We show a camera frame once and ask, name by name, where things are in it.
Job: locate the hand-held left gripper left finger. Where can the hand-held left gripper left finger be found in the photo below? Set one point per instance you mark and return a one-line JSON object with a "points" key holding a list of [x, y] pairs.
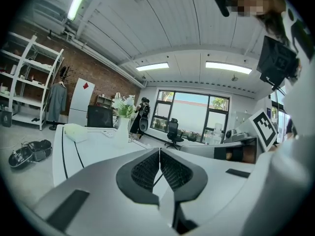
{"points": [[103, 195]]}

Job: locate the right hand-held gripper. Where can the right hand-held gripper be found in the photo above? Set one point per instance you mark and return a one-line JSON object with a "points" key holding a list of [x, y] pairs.
{"points": [[263, 131]]}

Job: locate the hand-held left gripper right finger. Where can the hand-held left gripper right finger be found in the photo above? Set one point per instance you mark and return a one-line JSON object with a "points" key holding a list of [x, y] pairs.
{"points": [[216, 188]]}

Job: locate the white ribbed vase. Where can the white ribbed vase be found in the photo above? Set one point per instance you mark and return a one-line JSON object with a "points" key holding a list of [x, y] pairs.
{"points": [[122, 134]]}

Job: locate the blue and white flowers bouquet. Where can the blue and white flowers bouquet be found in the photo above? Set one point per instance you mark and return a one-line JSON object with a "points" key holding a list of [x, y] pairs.
{"points": [[124, 107]]}

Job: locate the person's right hand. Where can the person's right hand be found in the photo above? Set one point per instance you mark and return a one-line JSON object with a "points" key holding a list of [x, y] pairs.
{"points": [[249, 155]]}

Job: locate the black wheeled office chair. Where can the black wheeled office chair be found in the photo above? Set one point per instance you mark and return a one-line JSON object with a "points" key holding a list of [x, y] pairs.
{"points": [[174, 131]]}

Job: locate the large black-framed window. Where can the large black-framed window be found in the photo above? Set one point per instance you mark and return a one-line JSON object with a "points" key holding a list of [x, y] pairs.
{"points": [[192, 114]]}

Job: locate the white table with black lines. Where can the white table with black lines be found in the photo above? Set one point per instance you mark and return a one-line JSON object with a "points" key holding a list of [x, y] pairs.
{"points": [[98, 146]]}

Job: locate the rounded black backpack shell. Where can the rounded black backpack shell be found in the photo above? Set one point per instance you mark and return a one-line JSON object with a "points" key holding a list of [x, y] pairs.
{"points": [[143, 125]]}

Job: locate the white power strip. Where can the white power strip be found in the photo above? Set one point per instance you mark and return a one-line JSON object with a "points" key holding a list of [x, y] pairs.
{"points": [[108, 133]]}

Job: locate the pale foam block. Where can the pale foam block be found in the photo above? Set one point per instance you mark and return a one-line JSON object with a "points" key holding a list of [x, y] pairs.
{"points": [[75, 131]]}

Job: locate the black mesh office chair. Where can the black mesh office chair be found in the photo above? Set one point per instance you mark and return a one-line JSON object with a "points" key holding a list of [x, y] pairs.
{"points": [[99, 117]]}

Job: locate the ceiling light tube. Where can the ceiling light tube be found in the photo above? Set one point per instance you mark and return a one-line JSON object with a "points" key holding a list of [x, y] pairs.
{"points": [[78, 2], [229, 67], [152, 66]]}

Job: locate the wooden cubby shelf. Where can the wooden cubby shelf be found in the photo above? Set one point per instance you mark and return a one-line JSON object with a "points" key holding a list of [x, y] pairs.
{"points": [[104, 101]]}

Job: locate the white fridge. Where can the white fridge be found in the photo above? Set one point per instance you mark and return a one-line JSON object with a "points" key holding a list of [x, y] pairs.
{"points": [[80, 102]]}

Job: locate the grey hanging coat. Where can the grey hanging coat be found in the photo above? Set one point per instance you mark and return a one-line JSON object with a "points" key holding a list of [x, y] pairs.
{"points": [[57, 102]]}

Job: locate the person's white printed shirt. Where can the person's white printed shirt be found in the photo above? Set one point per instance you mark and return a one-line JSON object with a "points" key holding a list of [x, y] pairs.
{"points": [[302, 95]]}

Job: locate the black chest monitor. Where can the black chest monitor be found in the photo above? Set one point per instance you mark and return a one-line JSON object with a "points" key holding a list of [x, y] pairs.
{"points": [[276, 60]]}

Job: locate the dark paper bag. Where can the dark paper bag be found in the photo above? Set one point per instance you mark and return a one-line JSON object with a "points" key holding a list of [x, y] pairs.
{"points": [[6, 119]]}

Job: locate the black coat rack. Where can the black coat rack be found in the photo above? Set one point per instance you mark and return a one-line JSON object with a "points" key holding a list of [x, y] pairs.
{"points": [[65, 72]]}

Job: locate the white metal shelf rack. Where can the white metal shelf rack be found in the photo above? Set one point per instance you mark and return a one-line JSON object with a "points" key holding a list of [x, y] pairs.
{"points": [[24, 82]]}

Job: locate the person's head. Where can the person's head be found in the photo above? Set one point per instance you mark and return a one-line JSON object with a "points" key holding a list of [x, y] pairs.
{"points": [[248, 1]]}

